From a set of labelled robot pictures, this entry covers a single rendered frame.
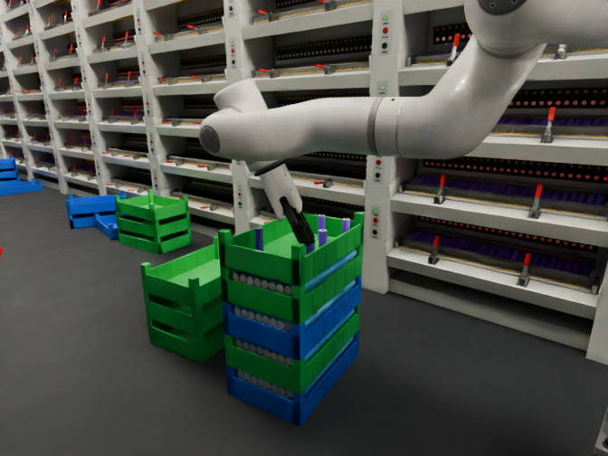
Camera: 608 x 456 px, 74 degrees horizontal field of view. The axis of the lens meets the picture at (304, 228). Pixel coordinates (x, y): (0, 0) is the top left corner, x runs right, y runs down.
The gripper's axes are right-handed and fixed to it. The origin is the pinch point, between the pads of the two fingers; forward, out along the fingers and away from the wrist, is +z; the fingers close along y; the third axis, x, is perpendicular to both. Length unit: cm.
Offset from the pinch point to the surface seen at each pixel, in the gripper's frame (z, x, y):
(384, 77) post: -21, 37, -56
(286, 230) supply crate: 3.0, -7.0, -21.8
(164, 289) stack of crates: 3.2, -42.4, -17.2
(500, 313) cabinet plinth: 58, 39, -34
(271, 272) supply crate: 2.7, -8.1, 6.4
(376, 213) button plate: 19, 18, -56
